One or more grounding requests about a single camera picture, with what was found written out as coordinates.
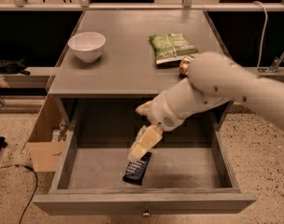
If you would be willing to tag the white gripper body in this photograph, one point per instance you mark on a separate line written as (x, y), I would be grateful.
(161, 113)

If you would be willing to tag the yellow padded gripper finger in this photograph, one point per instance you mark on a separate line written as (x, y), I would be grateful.
(143, 110)
(146, 139)

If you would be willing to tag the dark blue rxbar wrapper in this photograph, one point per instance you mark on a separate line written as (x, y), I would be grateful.
(135, 171)

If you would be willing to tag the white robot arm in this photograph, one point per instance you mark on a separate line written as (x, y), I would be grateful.
(213, 80)

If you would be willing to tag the open grey top drawer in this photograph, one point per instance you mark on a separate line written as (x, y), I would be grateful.
(188, 172)

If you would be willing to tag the small metal drawer knob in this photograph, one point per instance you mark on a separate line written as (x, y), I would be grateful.
(146, 213)

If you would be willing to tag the gold brown snack bag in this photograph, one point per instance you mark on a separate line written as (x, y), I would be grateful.
(185, 64)

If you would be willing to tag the grey wooden cabinet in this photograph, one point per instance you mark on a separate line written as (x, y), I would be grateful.
(127, 70)

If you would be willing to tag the green snack bag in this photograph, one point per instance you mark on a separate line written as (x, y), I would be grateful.
(171, 47)

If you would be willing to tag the white ceramic bowl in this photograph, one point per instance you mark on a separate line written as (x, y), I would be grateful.
(87, 46)

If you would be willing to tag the brown cardboard box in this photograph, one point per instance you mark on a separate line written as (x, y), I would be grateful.
(46, 140)

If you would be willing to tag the black object on ledge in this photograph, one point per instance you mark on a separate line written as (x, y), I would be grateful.
(13, 67)

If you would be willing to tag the metal bracket at right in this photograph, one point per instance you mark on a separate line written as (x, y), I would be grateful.
(274, 66)

